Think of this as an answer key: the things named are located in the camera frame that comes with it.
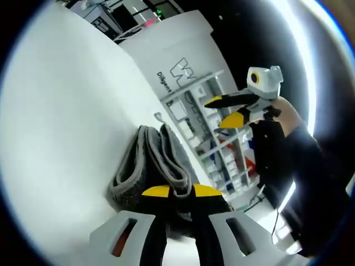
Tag black monitor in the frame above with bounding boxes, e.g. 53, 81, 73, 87
110, 4, 134, 27

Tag grey towel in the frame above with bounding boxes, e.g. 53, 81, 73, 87
106, 111, 231, 242

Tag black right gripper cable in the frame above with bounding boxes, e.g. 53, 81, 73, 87
271, 209, 281, 246

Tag grey metal shelf unit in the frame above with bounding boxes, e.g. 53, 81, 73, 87
160, 70, 267, 201

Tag long ceiling light strip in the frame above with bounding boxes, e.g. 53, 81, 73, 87
266, 0, 355, 200

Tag rows of white storage bins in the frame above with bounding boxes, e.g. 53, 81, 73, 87
168, 83, 258, 195

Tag white stand with pink tag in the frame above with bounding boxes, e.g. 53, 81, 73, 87
113, 16, 163, 43

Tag grey cabinet machine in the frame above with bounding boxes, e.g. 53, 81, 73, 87
69, 0, 123, 38

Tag person's right hand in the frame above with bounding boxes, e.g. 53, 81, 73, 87
273, 96, 303, 137

